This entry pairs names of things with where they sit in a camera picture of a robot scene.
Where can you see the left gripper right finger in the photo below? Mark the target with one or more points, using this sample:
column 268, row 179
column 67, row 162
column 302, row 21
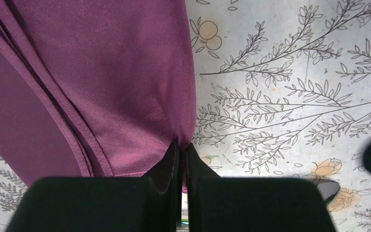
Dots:
column 259, row 204

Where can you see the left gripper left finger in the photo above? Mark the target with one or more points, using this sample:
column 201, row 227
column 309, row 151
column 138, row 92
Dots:
column 150, row 203

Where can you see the purple cloth napkin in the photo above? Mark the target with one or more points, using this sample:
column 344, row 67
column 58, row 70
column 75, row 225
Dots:
column 93, row 87

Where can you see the floral patterned tablecloth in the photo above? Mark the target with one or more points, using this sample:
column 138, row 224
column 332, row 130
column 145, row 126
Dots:
column 283, row 87

